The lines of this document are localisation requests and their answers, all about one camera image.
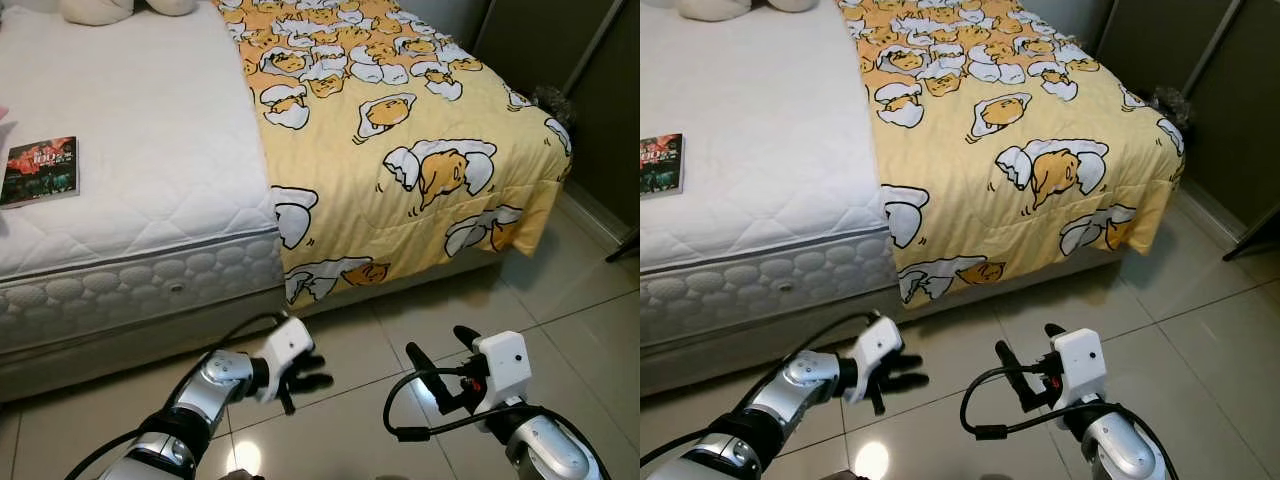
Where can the yellow egg cartoon blanket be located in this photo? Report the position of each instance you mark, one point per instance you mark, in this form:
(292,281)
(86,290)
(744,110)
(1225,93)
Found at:
(400,130)
(1020,130)

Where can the dark red-printed book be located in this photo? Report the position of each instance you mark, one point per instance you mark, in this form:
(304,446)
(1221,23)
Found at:
(662,165)
(40,172)

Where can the dark fluffy object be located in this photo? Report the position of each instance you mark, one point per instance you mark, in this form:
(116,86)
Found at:
(552,103)
(1170,103)

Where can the white quilted mattress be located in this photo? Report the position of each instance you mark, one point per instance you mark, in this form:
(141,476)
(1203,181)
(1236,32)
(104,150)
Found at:
(760,110)
(140,110)

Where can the dark wardrobe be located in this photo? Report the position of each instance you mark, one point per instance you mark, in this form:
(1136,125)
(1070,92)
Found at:
(1240,100)
(540,50)

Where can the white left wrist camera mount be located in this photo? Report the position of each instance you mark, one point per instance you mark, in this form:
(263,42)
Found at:
(288,345)
(878,345)

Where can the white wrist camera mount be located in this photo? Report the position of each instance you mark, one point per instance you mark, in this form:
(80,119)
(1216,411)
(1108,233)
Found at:
(1082,358)
(288,345)
(505,360)
(878,345)

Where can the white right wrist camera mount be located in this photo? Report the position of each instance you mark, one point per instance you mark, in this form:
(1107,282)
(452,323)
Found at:
(505,360)
(1082,358)

